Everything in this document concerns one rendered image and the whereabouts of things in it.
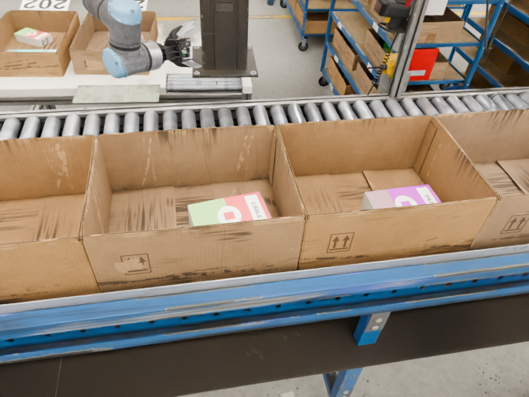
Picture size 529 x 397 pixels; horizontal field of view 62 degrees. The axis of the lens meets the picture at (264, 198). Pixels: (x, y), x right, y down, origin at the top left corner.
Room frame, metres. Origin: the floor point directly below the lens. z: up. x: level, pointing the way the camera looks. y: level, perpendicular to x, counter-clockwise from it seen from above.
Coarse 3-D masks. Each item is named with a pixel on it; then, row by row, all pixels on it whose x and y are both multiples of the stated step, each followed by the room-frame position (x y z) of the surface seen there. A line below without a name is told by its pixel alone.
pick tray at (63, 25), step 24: (0, 24) 1.69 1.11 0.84; (24, 24) 1.81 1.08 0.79; (48, 24) 1.82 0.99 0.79; (72, 24) 1.73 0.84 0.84; (0, 48) 1.61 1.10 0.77; (24, 48) 1.66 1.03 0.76; (48, 48) 1.67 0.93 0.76; (0, 72) 1.44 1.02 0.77; (24, 72) 1.45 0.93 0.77; (48, 72) 1.46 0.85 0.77
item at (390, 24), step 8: (376, 0) 1.58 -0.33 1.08; (384, 0) 1.56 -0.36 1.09; (392, 0) 1.56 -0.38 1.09; (400, 0) 1.57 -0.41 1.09; (376, 8) 1.56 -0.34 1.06; (384, 8) 1.53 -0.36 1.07; (392, 8) 1.53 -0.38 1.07; (400, 8) 1.54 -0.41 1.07; (408, 8) 1.55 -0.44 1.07; (384, 16) 1.54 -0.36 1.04; (392, 16) 1.54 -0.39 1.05; (400, 16) 1.54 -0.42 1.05; (392, 24) 1.55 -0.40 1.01
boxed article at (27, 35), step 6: (24, 30) 1.75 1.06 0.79; (30, 30) 1.76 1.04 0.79; (36, 30) 1.76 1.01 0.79; (18, 36) 1.71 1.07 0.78; (24, 36) 1.70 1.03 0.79; (30, 36) 1.70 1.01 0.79; (36, 36) 1.70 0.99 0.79; (42, 36) 1.71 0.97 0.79; (48, 36) 1.72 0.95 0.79; (24, 42) 1.70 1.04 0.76; (30, 42) 1.69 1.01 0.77; (36, 42) 1.68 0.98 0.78; (42, 42) 1.69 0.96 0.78; (48, 42) 1.72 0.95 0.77
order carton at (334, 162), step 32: (288, 128) 0.84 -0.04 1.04; (320, 128) 0.85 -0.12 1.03; (352, 128) 0.87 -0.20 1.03; (384, 128) 0.89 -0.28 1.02; (416, 128) 0.91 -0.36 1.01; (288, 160) 0.70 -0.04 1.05; (320, 160) 0.86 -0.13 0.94; (352, 160) 0.88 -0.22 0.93; (384, 160) 0.90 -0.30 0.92; (416, 160) 0.91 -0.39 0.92; (448, 160) 0.81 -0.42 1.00; (320, 192) 0.79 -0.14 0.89; (352, 192) 0.80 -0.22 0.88; (448, 192) 0.76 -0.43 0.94; (480, 192) 0.68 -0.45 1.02; (320, 224) 0.56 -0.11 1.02; (352, 224) 0.57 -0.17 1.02; (384, 224) 0.58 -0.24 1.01; (416, 224) 0.60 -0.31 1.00; (448, 224) 0.62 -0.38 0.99; (480, 224) 0.64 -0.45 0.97; (320, 256) 0.56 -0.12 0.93; (352, 256) 0.58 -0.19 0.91; (384, 256) 0.59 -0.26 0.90; (416, 256) 0.61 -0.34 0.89
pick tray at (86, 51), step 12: (144, 12) 1.90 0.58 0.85; (84, 24) 1.75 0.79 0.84; (96, 24) 1.87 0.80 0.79; (144, 24) 1.90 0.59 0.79; (156, 24) 1.87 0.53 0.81; (84, 36) 1.71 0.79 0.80; (96, 36) 1.81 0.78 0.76; (108, 36) 1.82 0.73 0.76; (144, 36) 1.85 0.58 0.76; (156, 36) 1.83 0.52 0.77; (72, 48) 1.54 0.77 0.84; (84, 48) 1.67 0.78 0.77; (96, 48) 1.71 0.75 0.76; (72, 60) 1.50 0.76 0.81; (84, 60) 1.50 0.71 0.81; (96, 60) 1.51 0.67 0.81; (84, 72) 1.50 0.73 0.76; (96, 72) 1.51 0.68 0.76; (108, 72) 1.51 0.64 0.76; (144, 72) 1.53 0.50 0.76
